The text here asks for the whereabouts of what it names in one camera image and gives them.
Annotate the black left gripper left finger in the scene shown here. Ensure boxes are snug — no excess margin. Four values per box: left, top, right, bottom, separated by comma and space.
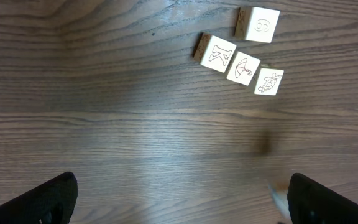
0, 172, 78, 224

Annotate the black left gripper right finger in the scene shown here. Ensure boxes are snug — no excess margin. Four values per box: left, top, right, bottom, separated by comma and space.
287, 173, 358, 224

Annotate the wooden block yellow top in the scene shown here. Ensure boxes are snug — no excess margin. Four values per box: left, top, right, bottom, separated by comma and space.
254, 65, 284, 96

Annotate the wooden block with umbrella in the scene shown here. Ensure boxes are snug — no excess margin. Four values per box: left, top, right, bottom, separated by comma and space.
226, 51, 260, 86

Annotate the wooden block with K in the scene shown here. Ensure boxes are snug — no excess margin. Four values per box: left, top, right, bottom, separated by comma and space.
193, 32, 237, 73

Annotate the wooden block with turtle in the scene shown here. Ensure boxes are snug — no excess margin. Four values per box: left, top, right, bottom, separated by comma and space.
234, 7, 280, 43

